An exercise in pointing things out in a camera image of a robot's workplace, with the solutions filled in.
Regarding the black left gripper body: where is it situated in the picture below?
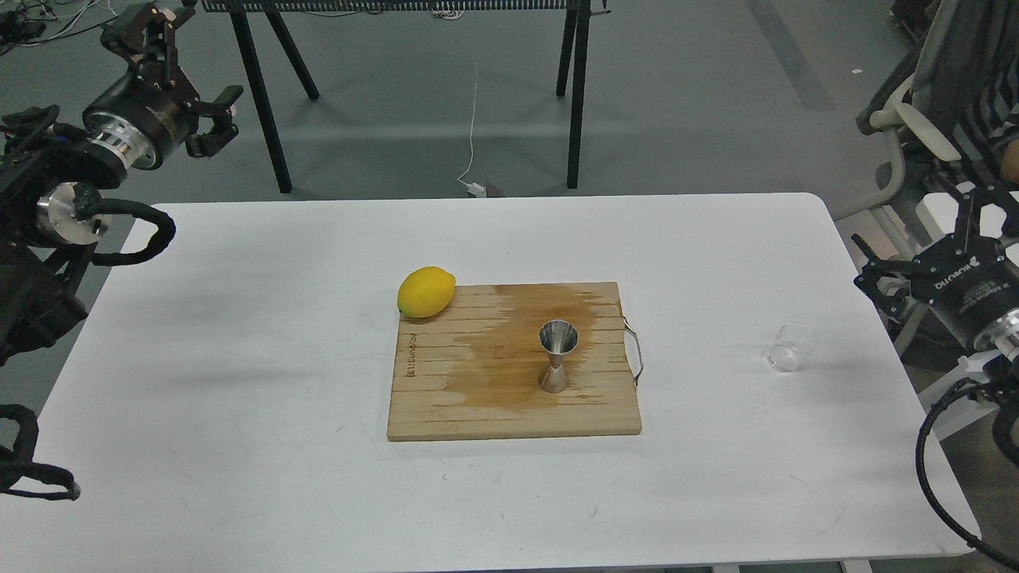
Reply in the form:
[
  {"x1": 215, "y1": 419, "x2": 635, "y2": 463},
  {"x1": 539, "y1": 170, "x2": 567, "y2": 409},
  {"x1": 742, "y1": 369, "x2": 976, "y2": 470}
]
[{"x1": 81, "y1": 76, "x2": 199, "y2": 170}]

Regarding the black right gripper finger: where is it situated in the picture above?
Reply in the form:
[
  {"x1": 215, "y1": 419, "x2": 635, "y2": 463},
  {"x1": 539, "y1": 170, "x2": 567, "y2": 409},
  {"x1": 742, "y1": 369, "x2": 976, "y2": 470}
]
[
  {"x1": 850, "y1": 233, "x2": 924, "y2": 321},
  {"x1": 943, "y1": 181, "x2": 1019, "y2": 263}
]

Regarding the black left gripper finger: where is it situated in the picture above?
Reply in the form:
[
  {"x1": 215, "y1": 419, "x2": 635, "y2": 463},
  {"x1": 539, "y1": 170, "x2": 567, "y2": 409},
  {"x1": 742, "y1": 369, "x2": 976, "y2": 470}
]
[
  {"x1": 100, "y1": 2, "x2": 199, "y2": 96},
  {"x1": 179, "y1": 84, "x2": 244, "y2": 158}
]

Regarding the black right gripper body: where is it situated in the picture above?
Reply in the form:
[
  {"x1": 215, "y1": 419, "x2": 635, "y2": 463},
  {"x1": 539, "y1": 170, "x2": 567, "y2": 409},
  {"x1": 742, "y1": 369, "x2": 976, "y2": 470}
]
[{"x1": 912, "y1": 239, "x2": 1018, "y2": 355}]

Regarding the clear glass cup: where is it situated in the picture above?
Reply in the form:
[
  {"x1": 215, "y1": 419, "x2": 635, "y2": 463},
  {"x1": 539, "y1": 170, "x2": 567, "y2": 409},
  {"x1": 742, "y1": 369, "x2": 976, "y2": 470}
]
[{"x1": 764, "y1": 322, "x2": 818, "y2": 373}]

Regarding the steel double jigger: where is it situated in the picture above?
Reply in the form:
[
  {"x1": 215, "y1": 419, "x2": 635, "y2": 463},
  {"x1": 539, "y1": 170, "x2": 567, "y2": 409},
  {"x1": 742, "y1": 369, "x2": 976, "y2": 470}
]
[{"x1": 539, "y1": 319, "x2": 579, "y2": 394}]

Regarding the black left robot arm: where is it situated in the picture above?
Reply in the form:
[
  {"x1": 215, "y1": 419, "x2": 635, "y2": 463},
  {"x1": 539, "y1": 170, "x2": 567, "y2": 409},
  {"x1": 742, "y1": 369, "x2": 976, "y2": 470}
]
[{"x1": 1, "y1": 1, "x2": 243, "y2": 362}]

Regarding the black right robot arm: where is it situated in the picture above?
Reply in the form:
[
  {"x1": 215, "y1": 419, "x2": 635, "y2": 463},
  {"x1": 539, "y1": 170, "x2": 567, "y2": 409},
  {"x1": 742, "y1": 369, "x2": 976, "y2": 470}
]
[{"x1": 853, "y1": 185, "x2": 1017, "y2": 572}]

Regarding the white grey office chair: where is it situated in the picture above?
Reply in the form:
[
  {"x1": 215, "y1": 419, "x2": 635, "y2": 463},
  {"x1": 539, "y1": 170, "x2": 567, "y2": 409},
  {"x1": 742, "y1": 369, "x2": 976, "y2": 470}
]
[{"x1": 829, "y1": 46, "x2": 960, "y2": 259}]

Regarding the person in striped shirt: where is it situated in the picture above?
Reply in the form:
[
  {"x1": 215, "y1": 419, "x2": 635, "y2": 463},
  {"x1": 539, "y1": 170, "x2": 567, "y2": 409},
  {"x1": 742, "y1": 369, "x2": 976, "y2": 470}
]
[{"x1": 914, "y1": 1, "x2": 1018, "y2": 191}]

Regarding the yellow lemon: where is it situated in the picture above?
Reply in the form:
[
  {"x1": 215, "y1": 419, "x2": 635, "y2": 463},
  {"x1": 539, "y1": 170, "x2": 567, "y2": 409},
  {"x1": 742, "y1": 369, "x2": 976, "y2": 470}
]
[{"x1": 396, "y1": 266, "x2": 455, "y2": 318}]

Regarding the wooden cutting board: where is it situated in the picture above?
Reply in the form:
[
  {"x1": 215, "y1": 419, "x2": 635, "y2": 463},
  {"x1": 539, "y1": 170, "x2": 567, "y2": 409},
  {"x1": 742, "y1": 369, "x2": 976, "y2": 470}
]
[{"x1": 387, "y1": 282, "x2": 642, "y2": 442}]

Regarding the white cable with plug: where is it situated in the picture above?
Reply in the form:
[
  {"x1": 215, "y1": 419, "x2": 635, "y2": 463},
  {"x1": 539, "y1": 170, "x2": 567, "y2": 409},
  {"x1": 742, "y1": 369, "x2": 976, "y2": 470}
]
[{"x1": 457, "y1": 62, "x2": 488, "y2": 197}]

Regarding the black metal table frame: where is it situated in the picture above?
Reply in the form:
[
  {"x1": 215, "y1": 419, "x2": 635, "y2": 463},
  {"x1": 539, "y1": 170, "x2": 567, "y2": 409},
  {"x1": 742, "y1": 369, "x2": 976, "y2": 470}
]
[{"x1": 201, "y1": 1, "x2": 609, "y2": 193}]

